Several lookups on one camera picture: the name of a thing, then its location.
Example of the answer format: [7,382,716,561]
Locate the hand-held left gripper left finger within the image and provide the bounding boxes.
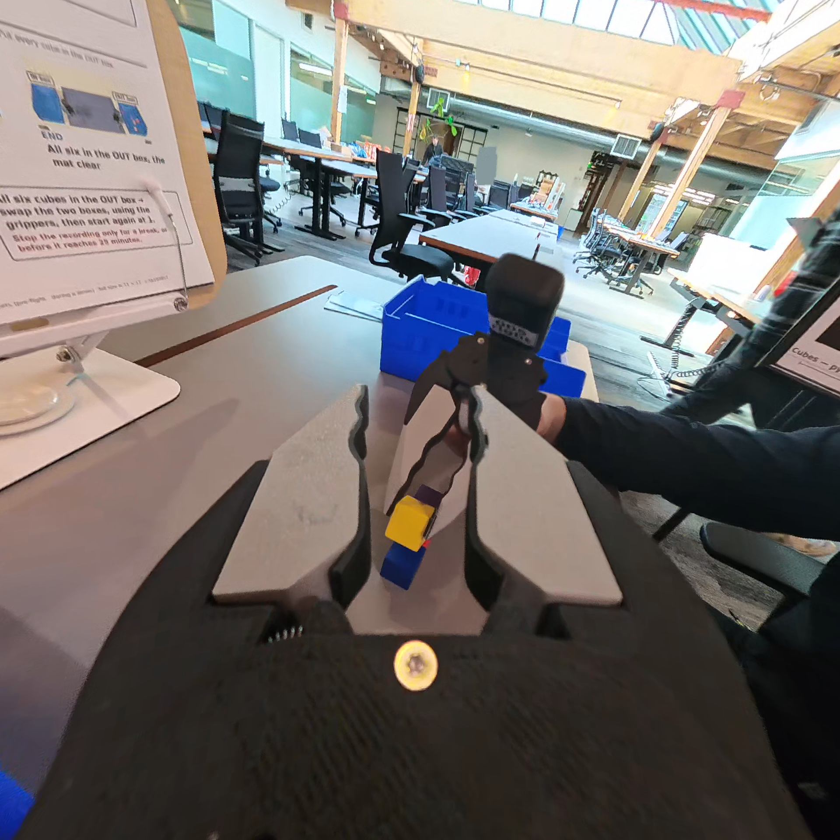
[211,384,373,608]

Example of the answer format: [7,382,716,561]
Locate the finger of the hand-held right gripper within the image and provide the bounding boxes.
[430,453,472,529]
[382,384,468,519]

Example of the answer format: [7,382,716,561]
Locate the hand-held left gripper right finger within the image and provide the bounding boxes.
[462,384,624,608]

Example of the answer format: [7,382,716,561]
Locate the yellow wooden cube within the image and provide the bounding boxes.
[385,495,438,553]

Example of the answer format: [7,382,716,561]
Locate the blue wooden cube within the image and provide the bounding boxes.
[380,543,427,591]

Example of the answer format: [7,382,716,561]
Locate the blue plastic bin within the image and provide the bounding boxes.
[380,276,588,399]
[0,771,35,840]

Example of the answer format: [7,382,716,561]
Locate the person's right forearm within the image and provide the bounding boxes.
[554,394,840,536]

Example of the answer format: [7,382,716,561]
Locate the long white desk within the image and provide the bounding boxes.
[419,209,560,265]

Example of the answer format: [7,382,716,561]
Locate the grey desk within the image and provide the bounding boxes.
[0,255,599,788]

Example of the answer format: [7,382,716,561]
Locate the person's right hand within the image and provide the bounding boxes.
[535,392,568,446]

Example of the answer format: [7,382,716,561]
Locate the row of black office chairs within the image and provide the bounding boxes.
[572,209,690,298]

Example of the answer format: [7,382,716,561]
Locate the white paper sheets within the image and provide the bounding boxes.
[324,290,385,323]

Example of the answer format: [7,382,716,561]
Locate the black office chair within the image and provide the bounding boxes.
[653,505,829,608]
[212,110,284,265]
[367,150,455,284]

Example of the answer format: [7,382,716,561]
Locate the printed instruction sheet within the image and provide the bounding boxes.
[0,0,215,327]
[774,289,840,396]

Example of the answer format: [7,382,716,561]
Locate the person's torso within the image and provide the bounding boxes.
[712,525,840,840]

